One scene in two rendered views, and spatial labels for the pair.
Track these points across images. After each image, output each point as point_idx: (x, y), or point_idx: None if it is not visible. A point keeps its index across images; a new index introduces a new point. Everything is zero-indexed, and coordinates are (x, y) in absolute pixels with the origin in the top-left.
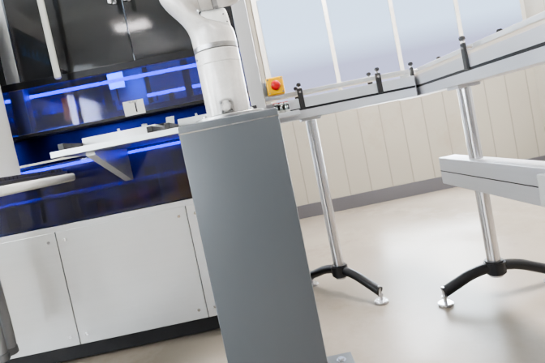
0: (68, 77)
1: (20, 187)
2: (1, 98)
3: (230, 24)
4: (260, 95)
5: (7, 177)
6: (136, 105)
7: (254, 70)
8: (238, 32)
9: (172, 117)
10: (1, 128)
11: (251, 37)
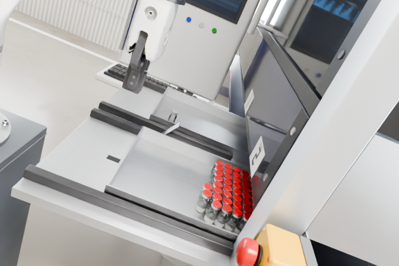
0: (266, 37)
1: (116, 85)
2: (239, 32)
3: (343, 57)
4: (250, 236)
5: (119, 75)
6: (249, 101)
7: (279, 186)
8: (332, 84)
9: (177, 126)
10: (219, 54)
11: (329, 115)
